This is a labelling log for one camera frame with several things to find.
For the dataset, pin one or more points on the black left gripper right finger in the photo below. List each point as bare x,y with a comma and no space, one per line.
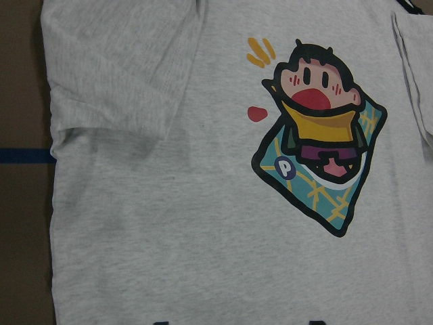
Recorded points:
316,322

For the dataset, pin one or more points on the grey t-shirt with cartoon print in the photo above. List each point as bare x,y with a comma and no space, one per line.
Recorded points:
240,162

